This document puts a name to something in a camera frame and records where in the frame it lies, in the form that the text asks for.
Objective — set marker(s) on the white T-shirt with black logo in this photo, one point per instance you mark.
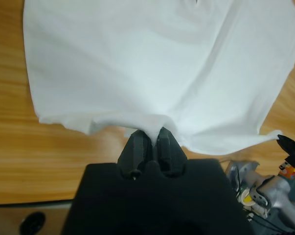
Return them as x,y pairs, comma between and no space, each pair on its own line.
147,61

